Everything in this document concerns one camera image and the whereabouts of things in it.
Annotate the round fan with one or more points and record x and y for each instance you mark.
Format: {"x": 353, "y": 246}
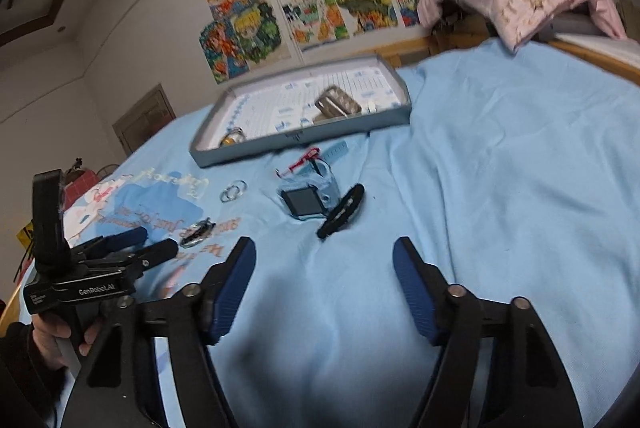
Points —
{"x": 106, "y": 172}

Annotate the red checked cloth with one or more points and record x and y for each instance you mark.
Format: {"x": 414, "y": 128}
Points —
{"x": 82, "y": 188}

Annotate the grey shallow tray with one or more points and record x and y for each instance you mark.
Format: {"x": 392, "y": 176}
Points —
{"x": 350, "y": 125}

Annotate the small wall door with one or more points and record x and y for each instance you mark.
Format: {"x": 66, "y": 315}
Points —
{"x": 145, "y": 120}

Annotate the black hair clip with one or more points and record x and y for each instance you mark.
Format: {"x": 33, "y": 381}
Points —
{"x": 342, "y": 210}

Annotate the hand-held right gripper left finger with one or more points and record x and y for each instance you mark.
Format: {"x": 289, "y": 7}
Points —
{"x": 232, "y": 293}

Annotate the wooden bed frame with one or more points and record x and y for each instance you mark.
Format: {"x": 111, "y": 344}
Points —
{"x": 400, "y": 50}

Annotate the light blue printed bed sheet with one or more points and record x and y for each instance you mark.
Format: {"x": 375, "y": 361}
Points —
{"x": 450, "y": 208}

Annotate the person's left forearm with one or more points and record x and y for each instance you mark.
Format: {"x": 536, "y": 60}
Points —
{"x": 25, "y": 373}

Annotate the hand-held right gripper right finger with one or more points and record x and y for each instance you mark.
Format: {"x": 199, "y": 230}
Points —
{"x": 415, "y": 288}

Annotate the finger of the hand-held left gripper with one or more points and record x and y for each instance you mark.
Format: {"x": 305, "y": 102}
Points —
{"x": 157, "y": 252}
{"x": 125, "y": 238}

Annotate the person's left hand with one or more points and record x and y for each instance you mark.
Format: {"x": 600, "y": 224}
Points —
{"x": 47, "y": 338}

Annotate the small dark metal clip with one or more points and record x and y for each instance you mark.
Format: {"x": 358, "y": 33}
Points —
{"x": 197, "y": 233}

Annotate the beige hair claw clip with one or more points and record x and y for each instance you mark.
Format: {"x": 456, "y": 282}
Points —
{"x": 337, "y": 102}

